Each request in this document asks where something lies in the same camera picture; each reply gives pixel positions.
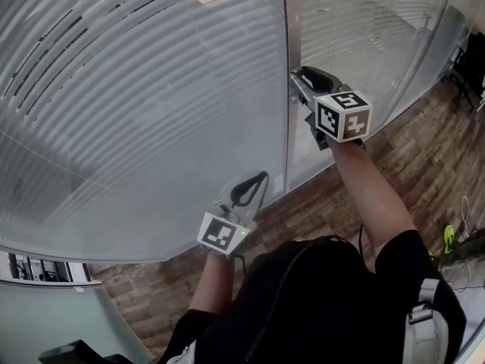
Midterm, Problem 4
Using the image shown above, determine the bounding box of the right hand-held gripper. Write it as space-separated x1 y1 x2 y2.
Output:
289 65 374 152

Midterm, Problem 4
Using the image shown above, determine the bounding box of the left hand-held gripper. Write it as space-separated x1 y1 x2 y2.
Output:
196 170 271 261

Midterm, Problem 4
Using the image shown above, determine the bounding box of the person's left forearm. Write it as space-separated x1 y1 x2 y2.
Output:
188 254 244 317

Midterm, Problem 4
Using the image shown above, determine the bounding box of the person's right forearm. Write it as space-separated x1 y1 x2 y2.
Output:
328 138 418 275

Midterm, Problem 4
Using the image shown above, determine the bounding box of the person's black shirt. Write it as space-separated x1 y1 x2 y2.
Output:
157 228 468 364

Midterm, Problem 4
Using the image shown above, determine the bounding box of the black equipment cart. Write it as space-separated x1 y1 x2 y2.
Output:
452 31 485 112

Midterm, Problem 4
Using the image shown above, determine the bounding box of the frosted glass door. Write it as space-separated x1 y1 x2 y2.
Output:
0 278 153 364

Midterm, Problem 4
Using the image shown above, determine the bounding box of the black equipment case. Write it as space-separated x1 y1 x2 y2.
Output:
37 338 134 364

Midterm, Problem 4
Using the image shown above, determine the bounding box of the grey metal window post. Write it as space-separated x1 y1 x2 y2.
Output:
283 0 305 193

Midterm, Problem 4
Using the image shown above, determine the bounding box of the black chest cable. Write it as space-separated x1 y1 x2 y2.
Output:
255 243 310 358

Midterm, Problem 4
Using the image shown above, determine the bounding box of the grey backpack strap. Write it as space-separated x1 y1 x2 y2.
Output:
404 278 443 364
175 338 199 364

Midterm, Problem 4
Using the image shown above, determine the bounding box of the long white floor cable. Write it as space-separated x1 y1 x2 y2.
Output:
449 194 475 292

